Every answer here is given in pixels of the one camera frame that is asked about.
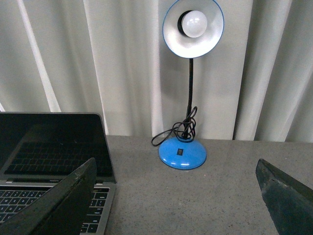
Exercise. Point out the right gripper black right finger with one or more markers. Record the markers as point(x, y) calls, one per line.
point(289, 202)

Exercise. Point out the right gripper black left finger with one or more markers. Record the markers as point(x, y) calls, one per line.
point(61, 210)

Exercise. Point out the grey laptop computer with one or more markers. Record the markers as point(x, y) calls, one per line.
point(38, 150)

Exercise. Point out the white curtain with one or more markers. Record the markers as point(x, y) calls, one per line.
point(109, 57)

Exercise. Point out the blue desk lamp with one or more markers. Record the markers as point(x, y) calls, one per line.
point(191, 29)

